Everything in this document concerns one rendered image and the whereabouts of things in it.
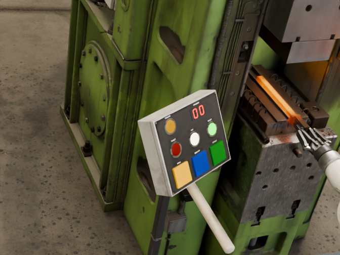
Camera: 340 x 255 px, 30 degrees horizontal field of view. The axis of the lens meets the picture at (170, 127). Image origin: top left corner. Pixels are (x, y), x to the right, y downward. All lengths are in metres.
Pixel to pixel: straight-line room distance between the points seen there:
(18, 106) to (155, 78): 1.48
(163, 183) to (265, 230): 0.94
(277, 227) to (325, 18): 1.08
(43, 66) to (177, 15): 2.05
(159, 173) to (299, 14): 0.77
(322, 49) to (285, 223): 0.92
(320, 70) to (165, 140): 0.99
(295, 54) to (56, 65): 2.49
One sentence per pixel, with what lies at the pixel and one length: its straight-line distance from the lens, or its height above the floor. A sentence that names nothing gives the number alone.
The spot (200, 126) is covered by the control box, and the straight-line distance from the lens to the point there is 2.28.
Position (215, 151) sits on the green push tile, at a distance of 2.34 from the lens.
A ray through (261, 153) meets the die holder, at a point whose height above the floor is 0.88.
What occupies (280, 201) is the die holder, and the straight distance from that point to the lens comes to 2.92.
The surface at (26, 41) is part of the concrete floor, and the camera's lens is 4.90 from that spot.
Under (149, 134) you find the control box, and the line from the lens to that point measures 2.15.
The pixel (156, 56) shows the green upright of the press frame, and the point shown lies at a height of 1.04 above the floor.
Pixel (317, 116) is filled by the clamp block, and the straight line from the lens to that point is 2.78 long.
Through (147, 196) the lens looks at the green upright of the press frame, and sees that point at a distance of 3.11.
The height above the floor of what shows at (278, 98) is 1.01.
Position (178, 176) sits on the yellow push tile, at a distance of 2.20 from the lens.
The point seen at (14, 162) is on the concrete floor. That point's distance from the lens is 3.76.
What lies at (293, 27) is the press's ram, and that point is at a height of 1.43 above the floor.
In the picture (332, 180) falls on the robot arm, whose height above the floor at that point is 0.98.
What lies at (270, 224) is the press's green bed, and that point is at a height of 0.41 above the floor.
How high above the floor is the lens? 2.43
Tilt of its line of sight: 36 degrees down
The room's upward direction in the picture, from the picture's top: 11 degrees clockwise
